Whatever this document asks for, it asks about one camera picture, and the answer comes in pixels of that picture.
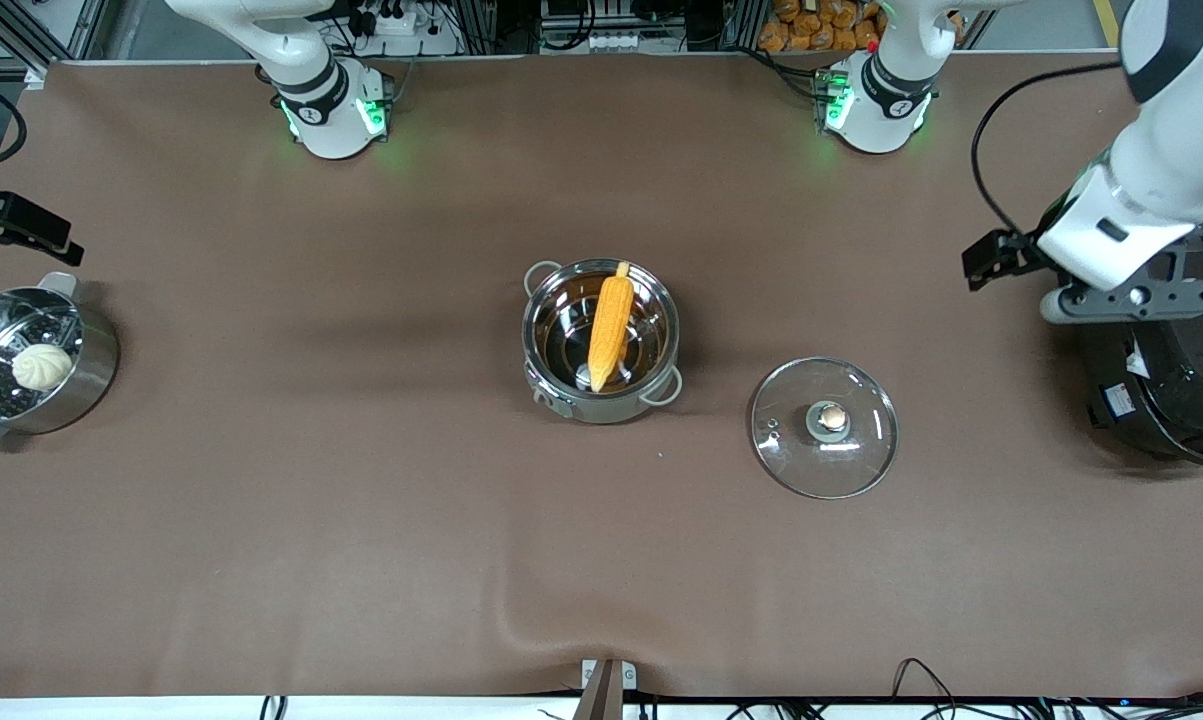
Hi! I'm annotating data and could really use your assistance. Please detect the orange snack bags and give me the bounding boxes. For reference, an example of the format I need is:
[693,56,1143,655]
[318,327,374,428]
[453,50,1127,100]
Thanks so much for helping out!
[758,0,884,54]

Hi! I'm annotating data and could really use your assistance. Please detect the steel steamer pot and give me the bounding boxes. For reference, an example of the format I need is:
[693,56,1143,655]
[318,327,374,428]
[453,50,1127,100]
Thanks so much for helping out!
[0,272,120,451]

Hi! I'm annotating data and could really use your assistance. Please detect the steel pot with handles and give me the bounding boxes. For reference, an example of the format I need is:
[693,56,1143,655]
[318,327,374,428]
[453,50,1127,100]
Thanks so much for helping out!
[521,258,685,425]

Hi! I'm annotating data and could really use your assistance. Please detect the yellow corn cob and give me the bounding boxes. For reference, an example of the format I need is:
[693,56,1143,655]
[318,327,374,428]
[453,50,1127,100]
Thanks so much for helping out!
[587,262,635,394]

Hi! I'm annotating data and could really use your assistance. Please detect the grey camera post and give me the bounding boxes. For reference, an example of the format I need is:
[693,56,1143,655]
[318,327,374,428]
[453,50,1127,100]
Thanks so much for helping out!
[573,660,624,720]

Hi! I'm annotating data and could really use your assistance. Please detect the metal clamp bracket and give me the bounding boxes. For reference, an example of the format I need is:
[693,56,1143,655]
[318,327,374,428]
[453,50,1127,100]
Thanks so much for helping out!
[581,658,638,693]

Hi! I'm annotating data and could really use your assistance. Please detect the white steamed bun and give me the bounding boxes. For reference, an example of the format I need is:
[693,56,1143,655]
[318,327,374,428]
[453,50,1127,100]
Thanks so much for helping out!
[12,343,75,392]

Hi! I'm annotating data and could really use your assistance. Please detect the black floor cable bundle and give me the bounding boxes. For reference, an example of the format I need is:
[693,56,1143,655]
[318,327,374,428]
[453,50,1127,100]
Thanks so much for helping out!
[731,658,1203,720]

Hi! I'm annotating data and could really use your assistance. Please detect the black rice cooker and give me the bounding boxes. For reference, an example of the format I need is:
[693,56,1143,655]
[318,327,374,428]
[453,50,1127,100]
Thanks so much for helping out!
[1073,213,1203,473]

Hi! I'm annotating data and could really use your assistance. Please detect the brown table mat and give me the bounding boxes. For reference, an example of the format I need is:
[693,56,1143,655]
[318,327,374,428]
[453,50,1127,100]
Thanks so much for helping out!
[0,52,1203,699]

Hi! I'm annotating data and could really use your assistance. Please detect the glass pot lid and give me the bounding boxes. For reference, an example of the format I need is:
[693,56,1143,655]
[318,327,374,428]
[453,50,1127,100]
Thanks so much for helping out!
[750,357,900,500]

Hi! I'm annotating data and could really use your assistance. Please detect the white power strip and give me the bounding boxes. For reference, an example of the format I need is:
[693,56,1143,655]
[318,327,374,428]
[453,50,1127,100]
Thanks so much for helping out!
[346,0,420,37]

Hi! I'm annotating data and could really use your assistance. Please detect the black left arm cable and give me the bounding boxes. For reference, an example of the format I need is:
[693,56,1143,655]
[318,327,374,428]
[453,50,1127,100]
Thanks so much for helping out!
[970,62,1124,239]

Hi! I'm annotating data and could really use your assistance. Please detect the aluminium frame profile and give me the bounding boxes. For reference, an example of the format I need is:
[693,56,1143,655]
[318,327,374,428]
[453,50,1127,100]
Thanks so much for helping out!
[0,0,112,83]

